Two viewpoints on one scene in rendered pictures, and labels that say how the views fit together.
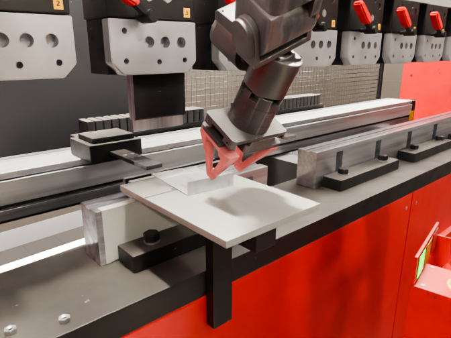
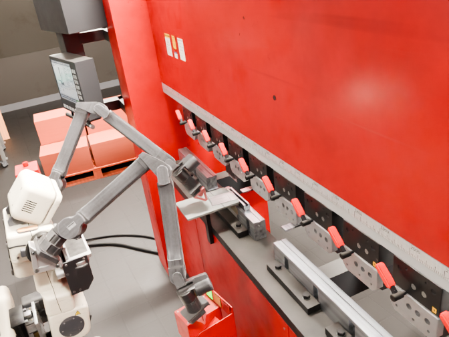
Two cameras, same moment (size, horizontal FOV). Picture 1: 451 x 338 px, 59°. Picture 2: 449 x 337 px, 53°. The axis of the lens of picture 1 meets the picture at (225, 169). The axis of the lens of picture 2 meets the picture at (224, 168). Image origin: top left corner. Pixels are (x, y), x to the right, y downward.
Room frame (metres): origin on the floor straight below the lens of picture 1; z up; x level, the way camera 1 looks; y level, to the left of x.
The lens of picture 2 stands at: (1.32, -1.72, 2.07)
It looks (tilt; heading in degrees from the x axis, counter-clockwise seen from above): 26 degrees down; 110
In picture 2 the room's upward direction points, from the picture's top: 8 degrees counter-clockwise
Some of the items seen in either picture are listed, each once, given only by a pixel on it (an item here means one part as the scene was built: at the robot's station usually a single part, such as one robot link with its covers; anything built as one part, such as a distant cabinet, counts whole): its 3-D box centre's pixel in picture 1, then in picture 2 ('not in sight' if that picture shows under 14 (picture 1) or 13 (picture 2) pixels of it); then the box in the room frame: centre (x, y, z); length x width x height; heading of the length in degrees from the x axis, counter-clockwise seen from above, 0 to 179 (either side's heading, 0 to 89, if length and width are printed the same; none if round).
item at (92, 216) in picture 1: (187, 204); (241, 211); (0.72, 0.07, 0.92); 0.39 x 0.06 x 0.10; 131
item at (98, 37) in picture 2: not in sight; (99, 37); (-0.38, 0.91, 1.67); 0.40 x 0.24 x 0.07; 131
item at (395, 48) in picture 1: (390, 33); (328, 219); (1.19, -0.47, 1.26); 0.15 x 0.09 x 0.17; 131
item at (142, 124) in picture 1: (158, 100); (231, 170); (0.68, 0.12, 1.13); 0.10 x 0.02 x 0.10; 131
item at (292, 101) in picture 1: (278, 102); not in sight; (1.49, -0.20, 1.02); 0.44 x 0.06 x 0.04; 131
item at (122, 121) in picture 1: (147, 119); not in sight; (1.12, 0.22, 1.02); 0.37 x 0.06 x 0.04; 131
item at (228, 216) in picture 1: (213, 196); (206, 203); (0.57, 0.02, 1.00); 0.26 x 0.18 x 0.01; 41
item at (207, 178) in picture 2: not in sight; (196, 168); (0.32, 0.53, 0.92); 0.50 x 0.06 x 0.10; 131
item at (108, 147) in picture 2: not in sight; (88, 140); (-1.74, 2.31, 0.34); 1.12 x 0.80 x 0.67; 43
